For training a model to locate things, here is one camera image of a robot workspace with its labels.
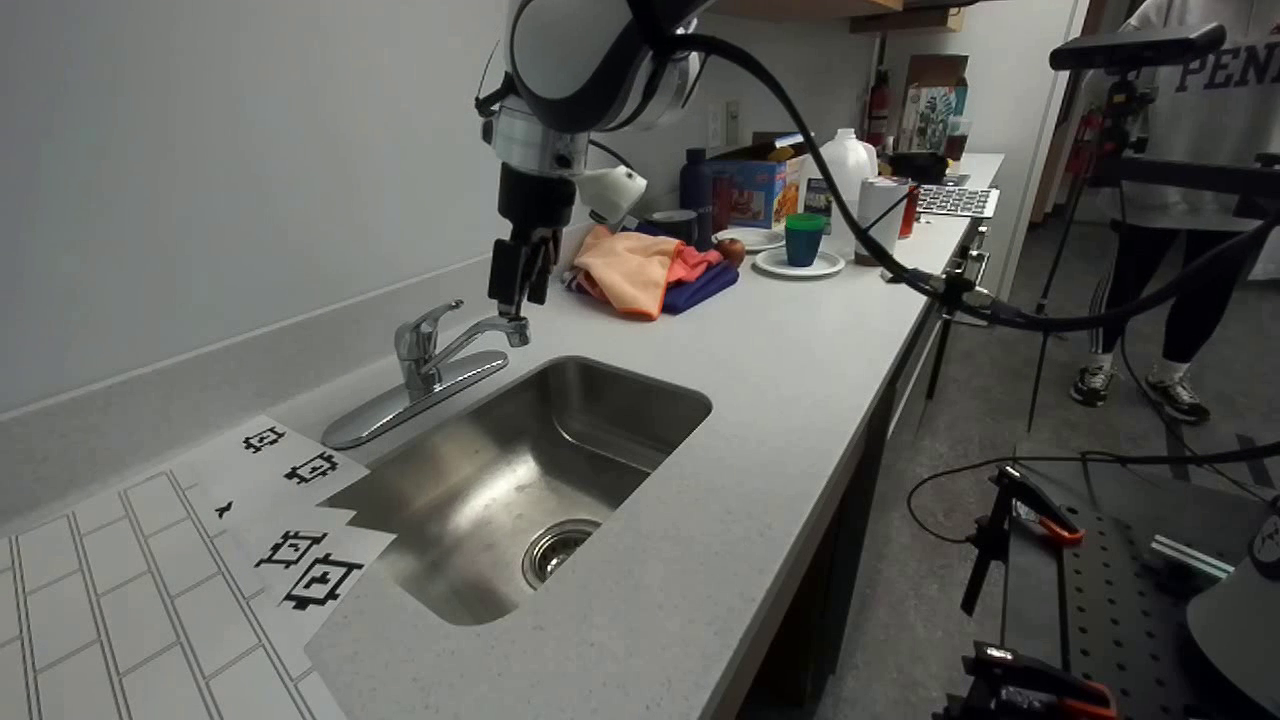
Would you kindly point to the green and blue cup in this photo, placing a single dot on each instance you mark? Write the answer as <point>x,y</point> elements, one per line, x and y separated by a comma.
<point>800,236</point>

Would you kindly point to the person in white shirt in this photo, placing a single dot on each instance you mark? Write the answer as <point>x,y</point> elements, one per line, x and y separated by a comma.
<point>1213,108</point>

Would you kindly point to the red black clamp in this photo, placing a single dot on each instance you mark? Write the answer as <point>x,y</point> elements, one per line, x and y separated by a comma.
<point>1019,507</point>
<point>1019,686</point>

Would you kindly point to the colourful box on shelf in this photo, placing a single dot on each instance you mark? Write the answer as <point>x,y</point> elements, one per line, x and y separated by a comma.
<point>932,106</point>

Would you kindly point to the stainless steel sink basin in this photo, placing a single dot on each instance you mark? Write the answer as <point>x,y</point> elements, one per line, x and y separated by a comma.
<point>494,501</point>

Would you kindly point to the blue cardboard box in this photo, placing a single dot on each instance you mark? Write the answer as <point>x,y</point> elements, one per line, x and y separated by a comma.
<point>741,193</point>

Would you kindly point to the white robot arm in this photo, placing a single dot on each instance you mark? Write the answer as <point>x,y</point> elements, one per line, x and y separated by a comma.
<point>575,70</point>

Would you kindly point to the red black clamp upper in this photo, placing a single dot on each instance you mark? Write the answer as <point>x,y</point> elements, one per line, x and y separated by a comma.
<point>1019,507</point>

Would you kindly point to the red black clamp lower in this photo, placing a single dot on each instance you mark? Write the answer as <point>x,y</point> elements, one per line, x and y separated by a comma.
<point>1019,686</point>

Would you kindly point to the orange cloth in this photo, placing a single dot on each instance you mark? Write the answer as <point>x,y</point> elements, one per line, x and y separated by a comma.
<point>627,268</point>

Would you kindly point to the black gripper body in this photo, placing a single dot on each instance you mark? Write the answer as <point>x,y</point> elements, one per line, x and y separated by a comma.
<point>533,208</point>

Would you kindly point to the blue folded cloth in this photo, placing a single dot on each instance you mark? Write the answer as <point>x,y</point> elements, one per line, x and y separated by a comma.
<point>700,290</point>

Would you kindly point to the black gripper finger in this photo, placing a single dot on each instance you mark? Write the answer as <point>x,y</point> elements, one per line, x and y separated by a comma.
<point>505,277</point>
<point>541,274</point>

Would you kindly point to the white calibration sheet with markers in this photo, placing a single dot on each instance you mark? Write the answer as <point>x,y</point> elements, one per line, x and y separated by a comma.
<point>185,592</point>

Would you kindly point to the white plate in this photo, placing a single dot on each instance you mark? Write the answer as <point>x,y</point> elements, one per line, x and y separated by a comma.
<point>778,266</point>

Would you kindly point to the white plastic jug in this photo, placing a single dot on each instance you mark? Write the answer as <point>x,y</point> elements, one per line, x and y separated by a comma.
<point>835,179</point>

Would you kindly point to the black perforated robot cart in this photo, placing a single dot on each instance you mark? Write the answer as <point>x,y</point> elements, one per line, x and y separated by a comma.
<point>1168,596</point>

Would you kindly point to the chrome sink faucet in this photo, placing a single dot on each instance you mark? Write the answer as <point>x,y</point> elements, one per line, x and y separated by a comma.
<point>429,375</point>

